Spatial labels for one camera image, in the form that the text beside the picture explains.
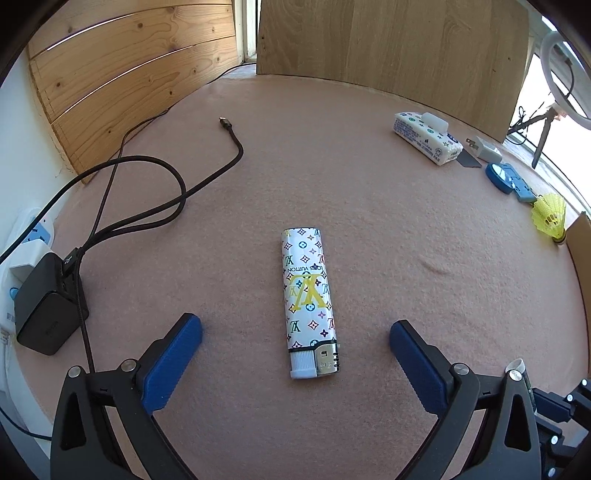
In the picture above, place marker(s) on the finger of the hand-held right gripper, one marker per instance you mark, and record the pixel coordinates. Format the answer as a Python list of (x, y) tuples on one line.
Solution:
[(554, 406), (582, 394)]

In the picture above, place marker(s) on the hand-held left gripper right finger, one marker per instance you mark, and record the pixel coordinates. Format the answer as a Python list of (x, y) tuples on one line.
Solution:
[(418, 360)]

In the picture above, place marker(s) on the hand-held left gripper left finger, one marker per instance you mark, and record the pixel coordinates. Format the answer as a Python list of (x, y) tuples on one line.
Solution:
[(173, 355)]

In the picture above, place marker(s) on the beige cream tube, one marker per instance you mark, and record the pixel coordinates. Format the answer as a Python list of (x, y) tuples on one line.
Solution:
[(517, 367)]

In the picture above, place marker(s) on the white patterned lighter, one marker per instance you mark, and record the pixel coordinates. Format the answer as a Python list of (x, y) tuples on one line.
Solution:
[(307, 295)]

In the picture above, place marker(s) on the cardboard box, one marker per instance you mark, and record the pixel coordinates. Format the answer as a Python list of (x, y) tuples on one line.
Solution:
[(579, 244)]

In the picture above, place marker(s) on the yellow shuttlecock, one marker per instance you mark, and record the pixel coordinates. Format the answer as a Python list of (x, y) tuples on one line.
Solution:
[(549, 214)]

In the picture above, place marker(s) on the blue round case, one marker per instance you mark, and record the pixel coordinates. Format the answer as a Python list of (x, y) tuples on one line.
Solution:
[(497, 177)]

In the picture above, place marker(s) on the blue phone stand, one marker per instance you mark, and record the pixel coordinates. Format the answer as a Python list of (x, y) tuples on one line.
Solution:
[(524, 189)]

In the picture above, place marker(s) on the dark grey card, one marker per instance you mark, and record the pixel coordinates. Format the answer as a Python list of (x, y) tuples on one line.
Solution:
[(468, 161)]

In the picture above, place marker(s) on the white printed tissue pack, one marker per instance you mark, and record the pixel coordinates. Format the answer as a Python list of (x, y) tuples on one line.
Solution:
[(425, 138)]

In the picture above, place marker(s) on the white charger plug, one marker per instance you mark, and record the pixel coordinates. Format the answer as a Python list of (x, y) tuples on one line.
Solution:
[(487, 148)]

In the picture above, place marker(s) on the black power adapter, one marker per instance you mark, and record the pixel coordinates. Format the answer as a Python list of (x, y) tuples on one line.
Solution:
[(46, 309)]

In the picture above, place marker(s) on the white power strip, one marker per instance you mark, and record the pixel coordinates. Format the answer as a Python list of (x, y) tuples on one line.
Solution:
[(34, 230)]

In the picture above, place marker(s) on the black tripod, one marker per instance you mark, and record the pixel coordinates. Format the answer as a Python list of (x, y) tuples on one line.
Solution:
[(540, 143)]

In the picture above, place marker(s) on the wooden slat panel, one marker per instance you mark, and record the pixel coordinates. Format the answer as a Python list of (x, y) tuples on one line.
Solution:
[(115, 92)]

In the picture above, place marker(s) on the light wooden board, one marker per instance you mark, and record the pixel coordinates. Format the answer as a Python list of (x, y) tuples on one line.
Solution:
[(392, 46)]

